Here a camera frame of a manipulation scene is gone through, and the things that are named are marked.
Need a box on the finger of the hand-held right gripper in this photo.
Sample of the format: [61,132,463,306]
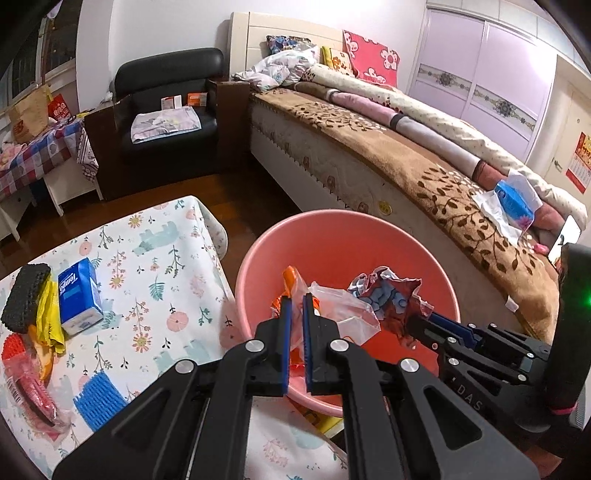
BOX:
[427,311,550,386]
[405,315,455,358]

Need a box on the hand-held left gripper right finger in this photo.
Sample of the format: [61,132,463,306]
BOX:
[301,293,541,480]

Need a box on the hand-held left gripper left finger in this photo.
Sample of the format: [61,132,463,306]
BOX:
[52,295,293,480]

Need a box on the clear plastic bag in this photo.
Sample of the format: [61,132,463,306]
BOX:
[308,281,382,346]

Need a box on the orange snack wrapper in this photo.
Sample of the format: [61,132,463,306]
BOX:
[271,265,320,324]

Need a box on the printed wrapper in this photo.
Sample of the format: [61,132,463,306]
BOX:
[347,265,435,334]

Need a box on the pink plastic bucket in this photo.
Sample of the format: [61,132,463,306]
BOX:
[235,209,461,418]

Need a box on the blue scrubber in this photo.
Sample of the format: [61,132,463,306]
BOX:
[74,371,128,433]

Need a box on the blue tissue pack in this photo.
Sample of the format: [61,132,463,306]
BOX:
[58,257,105,337]

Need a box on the yellow plastic bag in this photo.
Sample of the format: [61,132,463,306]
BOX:
[36,277,68,354]

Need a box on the black sponge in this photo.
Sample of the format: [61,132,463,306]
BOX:
[1,263,52,333]

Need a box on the red plastic wrapper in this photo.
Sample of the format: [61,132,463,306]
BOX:
[2,362,71,437]

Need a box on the red foam fruit net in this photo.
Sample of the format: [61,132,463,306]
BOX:
[1,333,33,370]

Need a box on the yellow paper packet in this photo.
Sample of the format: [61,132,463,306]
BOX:
[307,406,343,435]

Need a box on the white tissue sheet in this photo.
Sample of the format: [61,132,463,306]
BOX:
[471,189,523,243]

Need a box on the floral tablecloth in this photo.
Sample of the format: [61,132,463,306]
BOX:
[0,195,347,480]

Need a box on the blue soft tissue packet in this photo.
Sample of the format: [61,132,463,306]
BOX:
[494,175,542,230]

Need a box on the smartphone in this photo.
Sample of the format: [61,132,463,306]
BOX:
[547,215,581,265]

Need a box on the bed with cream headboard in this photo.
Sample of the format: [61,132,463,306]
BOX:
[229,11,587,343]

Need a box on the brown leaf-pattern blanket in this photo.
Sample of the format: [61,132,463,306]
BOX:
[252,88,561,343]

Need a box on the cream floral quilt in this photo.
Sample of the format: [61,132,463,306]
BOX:
[295,65,575,241]

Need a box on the pink folded quilt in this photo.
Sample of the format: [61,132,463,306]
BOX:
[332,92,509,190]

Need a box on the pale printed cushion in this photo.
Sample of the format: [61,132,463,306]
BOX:
[130,106,202,144]

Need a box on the cream door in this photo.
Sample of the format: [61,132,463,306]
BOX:
[526,55,591,199]

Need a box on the orange peel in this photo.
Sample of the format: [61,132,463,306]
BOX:
[27,325,54,382]

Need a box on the crumpled white floral duvet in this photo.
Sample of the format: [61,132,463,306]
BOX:
[233,44,321,90]

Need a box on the white side table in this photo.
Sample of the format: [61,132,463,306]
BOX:
[44,159,105,217]

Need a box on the lilac sliding wardrobe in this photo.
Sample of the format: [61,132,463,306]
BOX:
[406,4,555,160]

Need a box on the yellow pillow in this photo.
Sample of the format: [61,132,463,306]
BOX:
[321,45,356,75]

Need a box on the red flower-print pillow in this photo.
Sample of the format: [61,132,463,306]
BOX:
[342,30,402,88]

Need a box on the black leather armchair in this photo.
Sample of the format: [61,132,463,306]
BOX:
[113,47,225,163]

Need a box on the blue floral pillow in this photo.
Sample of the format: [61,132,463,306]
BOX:
[265,35,319,57]

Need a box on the side table with plaid cloth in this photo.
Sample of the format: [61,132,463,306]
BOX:
[0,117,100,200]

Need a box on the red paper bag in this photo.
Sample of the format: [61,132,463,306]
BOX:
[47,93,71,122]

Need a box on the pink cloth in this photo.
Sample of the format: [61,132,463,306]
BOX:
[0,141,27,165]

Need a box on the dark window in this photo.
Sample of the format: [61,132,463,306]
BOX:
[0,0,81,108]

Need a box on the red wall calendar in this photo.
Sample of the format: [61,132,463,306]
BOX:
[566,131,591,193]

